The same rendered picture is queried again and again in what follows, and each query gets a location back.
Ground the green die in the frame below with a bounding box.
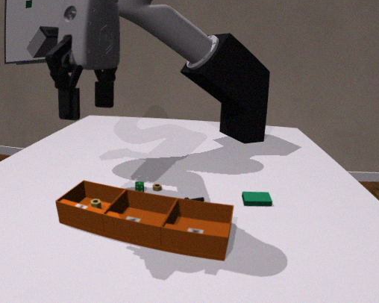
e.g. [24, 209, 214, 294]
[135, 181, 144, 192]

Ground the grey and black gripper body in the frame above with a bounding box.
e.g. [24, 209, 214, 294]
[57, 0, 120, 70]

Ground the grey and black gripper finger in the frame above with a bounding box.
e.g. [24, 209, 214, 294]
[94, 67, 118, 108]
[45, 35, 83, 120]

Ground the black bolt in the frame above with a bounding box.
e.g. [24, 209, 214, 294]
[185, 197, 204, 202]

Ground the orange three-compartment tray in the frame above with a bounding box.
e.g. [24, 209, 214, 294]
[55, 180, 234, 261]

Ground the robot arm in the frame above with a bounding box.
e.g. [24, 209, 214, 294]
[27, 0, 219, 69]

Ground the green rectangular block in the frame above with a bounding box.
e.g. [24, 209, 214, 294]
[242, 192, 272, 207]

